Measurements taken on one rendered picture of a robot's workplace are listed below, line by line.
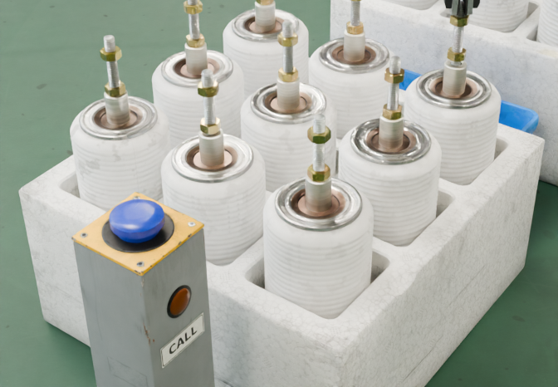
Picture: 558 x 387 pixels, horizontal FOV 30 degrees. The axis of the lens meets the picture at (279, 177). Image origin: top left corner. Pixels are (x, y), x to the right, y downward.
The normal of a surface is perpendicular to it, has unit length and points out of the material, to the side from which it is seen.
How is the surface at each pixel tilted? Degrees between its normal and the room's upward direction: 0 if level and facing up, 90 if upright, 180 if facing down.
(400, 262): 0
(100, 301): 90
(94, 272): 90
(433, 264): 90
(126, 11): 0
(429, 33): 90
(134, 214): 0
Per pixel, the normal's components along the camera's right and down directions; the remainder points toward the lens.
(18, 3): -0.01, -0.81
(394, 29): -0.55, 0.49
